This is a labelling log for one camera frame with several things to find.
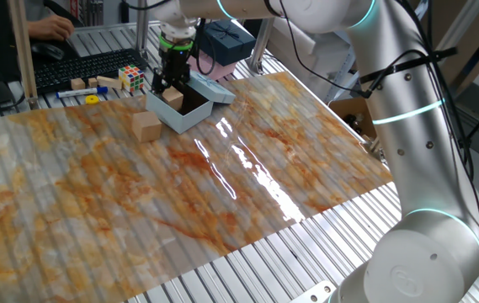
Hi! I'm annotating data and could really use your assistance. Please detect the person's grey shirt torso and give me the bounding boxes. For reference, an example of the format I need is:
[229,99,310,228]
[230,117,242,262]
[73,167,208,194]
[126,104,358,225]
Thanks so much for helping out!
[23,0,72,20]

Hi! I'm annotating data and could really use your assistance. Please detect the silver frame post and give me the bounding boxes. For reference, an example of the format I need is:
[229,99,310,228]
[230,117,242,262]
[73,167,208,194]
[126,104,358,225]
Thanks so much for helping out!
[247,19,274,75]
[135,0,151,56]

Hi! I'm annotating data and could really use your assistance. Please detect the grey metal shelf frame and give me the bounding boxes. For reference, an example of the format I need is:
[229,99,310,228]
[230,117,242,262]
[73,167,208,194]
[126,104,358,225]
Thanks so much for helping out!
[325,54,365,104]

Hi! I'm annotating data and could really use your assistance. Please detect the person's bare hand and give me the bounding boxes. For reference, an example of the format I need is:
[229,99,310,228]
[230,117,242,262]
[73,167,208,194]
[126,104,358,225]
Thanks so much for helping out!
[39,14,76,42]

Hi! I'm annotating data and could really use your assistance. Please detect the open cardboard box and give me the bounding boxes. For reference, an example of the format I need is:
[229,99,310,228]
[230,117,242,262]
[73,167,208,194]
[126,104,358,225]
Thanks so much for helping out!
[327,97,377,140]

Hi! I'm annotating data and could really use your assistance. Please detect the light blue lid with bow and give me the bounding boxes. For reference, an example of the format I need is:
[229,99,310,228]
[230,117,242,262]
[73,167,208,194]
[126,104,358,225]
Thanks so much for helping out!
[186,70,237,105]

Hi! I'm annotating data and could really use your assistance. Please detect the rubik's cube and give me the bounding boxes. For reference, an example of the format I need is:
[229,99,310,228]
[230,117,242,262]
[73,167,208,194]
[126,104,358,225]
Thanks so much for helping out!
[118,64,146,93]

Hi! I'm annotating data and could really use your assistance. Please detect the wooden wedge block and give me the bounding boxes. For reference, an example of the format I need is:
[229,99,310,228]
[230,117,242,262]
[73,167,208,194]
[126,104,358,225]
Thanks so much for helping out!
[96,75,123,90]

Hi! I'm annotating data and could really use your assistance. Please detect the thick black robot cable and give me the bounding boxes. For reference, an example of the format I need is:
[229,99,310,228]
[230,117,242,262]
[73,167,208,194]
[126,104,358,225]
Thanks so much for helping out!
[263,0,479,270]

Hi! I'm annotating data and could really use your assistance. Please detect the person's bare forearm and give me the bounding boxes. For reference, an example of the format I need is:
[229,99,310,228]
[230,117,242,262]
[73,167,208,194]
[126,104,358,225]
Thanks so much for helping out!
[27,19,42,39]

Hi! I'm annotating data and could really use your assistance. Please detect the black computer mouse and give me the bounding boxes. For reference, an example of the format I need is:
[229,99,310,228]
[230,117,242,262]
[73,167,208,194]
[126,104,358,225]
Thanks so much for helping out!
[30,41,66,61]

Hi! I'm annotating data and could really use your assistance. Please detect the beige aluminium frame post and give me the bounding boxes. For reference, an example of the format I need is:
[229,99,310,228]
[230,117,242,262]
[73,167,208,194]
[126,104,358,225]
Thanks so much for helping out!
[7,0,40,111]

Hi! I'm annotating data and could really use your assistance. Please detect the white marker with blue cap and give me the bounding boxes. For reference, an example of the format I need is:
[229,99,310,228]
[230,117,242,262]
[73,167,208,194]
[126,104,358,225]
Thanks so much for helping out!
[56,86,109,99]

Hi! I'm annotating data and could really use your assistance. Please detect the large wooden cube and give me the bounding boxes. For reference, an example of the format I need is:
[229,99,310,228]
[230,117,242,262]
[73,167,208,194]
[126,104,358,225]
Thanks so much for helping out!
[131,110,163,143]
[162,86,184,112]

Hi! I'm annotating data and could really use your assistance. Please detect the pink gift box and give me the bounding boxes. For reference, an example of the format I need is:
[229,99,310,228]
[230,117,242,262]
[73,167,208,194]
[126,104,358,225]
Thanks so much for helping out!
[186,52,238,81]

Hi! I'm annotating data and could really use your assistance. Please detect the green flange ring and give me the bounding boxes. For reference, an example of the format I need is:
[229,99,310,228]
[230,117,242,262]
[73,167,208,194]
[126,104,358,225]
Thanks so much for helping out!
[158,34,195,52]

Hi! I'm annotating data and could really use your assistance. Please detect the orange marble pattern mat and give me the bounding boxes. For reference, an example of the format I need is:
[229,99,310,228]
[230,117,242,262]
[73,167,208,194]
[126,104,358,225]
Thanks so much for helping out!
[0,71,394,303]

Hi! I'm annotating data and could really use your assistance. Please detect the light blue gift box base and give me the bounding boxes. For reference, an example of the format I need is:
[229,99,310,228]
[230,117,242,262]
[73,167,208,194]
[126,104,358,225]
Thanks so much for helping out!
[145,79,215,135]

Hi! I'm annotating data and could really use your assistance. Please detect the navy gift box with bow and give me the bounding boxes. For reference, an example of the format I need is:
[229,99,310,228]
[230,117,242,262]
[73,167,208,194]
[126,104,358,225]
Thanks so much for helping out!
[199,19,257,67]

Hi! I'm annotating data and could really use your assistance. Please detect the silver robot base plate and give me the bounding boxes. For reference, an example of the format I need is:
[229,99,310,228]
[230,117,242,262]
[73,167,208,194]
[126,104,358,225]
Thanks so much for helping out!
[289,279,337,303]

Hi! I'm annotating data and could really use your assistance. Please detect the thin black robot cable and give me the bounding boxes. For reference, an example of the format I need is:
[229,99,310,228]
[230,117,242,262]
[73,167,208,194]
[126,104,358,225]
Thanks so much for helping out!
[194,19,218,77]

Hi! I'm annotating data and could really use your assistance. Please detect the black keyboard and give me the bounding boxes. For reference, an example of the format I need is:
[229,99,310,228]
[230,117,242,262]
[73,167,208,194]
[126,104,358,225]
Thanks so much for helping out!
[32,47,149,95]

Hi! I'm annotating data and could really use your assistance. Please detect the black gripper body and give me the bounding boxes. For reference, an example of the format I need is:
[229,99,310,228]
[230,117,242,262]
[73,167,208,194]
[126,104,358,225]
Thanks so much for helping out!
[157,46,194,88]

